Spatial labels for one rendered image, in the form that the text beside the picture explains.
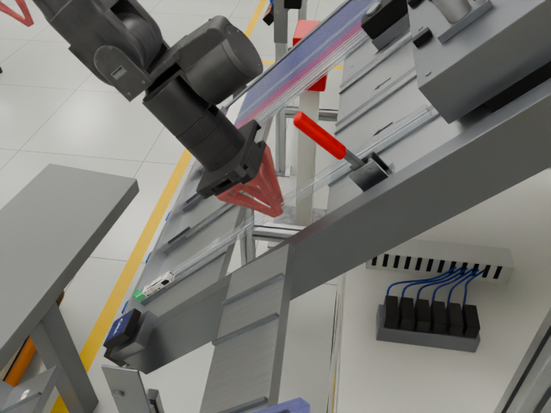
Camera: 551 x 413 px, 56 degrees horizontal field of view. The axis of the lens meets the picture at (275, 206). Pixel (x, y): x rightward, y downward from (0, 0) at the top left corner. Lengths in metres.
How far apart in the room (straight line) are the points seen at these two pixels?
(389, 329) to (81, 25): 0.62
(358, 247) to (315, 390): 1.06
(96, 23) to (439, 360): 0.69
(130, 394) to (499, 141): 0.56
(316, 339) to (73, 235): 0.83
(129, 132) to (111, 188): 1.38
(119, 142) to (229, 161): 2.01
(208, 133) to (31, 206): 0.77
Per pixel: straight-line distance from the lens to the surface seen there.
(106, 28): 0.53
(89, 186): 1.28
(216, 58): 0.51
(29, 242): 1.17
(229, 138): 0.56
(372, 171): 0.50
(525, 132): 0.46
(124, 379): 0.73
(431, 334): 0.88
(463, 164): 0.47
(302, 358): 1.61
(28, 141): 2.72
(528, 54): 0.47
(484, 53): 0.46
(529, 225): 1.19
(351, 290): 0.96
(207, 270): 0.70
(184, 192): 0.99
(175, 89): 0.55
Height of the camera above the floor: 1.34
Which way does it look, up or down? 40 degrees down
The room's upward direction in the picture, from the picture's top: straight up
